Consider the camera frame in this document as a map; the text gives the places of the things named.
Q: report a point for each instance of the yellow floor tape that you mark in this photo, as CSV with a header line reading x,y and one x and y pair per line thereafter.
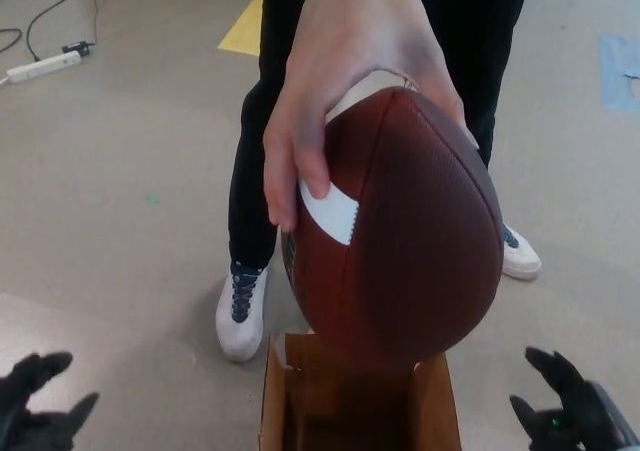
x,y
245,28

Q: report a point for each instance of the brown leather football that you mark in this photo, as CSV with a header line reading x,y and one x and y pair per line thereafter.
x,y
425,246

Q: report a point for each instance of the brown cardboard box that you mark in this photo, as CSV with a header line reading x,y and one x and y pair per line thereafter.
x,y
275,411

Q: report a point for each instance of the person's left white sneaker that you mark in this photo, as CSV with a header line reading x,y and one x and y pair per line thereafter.
x,y
522,258

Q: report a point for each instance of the white power strip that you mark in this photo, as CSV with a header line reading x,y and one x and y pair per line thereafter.
x,y
45,67

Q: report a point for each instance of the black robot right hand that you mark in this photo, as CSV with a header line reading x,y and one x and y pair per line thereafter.
x,y
575,421

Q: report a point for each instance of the person's white sneaker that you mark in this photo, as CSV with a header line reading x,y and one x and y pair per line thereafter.
x,y
242,316
522,258

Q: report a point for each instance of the blue floor tape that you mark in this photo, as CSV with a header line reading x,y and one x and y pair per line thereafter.
x,y
617,81

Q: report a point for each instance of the person's right white sneaker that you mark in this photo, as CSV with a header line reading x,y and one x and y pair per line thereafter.
x,y
242,316

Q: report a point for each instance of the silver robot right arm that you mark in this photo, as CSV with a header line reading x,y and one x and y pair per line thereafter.
x,y
631,428

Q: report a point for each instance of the person's black pants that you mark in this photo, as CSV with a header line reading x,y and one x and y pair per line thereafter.
x,y
250,146

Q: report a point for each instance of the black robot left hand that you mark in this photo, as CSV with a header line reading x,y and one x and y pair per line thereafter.
x,y
30,431

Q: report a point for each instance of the black power adapter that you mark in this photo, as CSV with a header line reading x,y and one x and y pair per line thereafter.
x,y
77,48

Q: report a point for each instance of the person's right hand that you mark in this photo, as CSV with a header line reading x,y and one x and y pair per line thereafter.
x,y
350,36

